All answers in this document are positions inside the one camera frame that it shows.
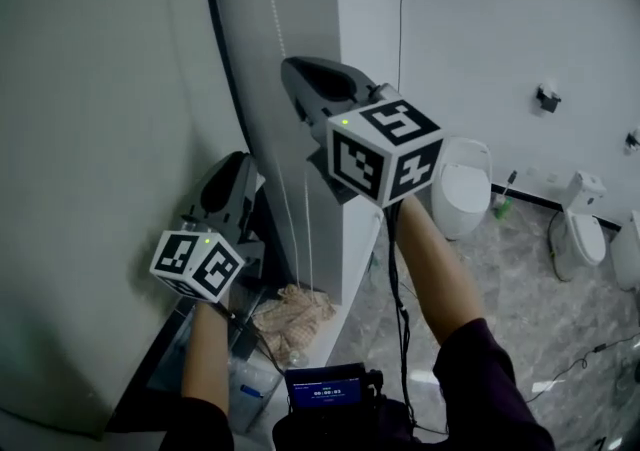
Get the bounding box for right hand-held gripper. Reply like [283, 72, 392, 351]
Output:
[279, 56, 446, 210]

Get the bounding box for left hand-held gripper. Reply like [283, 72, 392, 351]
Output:
[149, 151, 267, 304]

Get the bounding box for white bead chain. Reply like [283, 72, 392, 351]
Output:
[260, 0, 315, 293]

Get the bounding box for person's left forearm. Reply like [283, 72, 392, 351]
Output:
[180, 299, 232, 408]

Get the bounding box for person's right forearm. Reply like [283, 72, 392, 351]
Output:
[394, 194, 487, 348]

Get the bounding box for rounded white toilet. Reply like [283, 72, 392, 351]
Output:
[430, 137, 495, 241]

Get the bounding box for beige checked cloth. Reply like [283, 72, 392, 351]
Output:
[251, 283, 337, 366]

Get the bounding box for green bottle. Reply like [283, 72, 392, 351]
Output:
[493, 170, 519, 221]

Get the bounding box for clear plastic box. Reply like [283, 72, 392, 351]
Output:
[225, 357, 284, 435]

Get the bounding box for black skirting board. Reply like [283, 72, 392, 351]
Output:
[490, 182, 623, 231]

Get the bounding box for black chest-worn screen device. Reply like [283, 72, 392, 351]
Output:
[283, 362, 385, 414]

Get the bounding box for white toilet with tank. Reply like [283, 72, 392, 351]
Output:
[551, 170, 610, 281]

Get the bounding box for person's dark long-sleeved top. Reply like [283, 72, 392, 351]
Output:
[107, 317, 557, 451]

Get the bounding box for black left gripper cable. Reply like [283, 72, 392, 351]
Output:
[217, 303, 287, 376]

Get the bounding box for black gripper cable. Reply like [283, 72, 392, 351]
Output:
[382, 202, 451, 435]
[217, 303, 287, 376]

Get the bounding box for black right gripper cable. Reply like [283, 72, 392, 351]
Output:
[382, 202, 451, 435]

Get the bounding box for thin black hanging cable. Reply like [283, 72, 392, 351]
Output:
[396, 0, 405, 90]

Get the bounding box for black window frame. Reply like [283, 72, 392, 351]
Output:
[198, 0, 294, 285]

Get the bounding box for black cable beside toilet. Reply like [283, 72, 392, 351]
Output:
[546, 211, 572, 284]

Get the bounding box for black floor cable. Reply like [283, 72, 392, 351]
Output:
[524, 332, 640, 404]

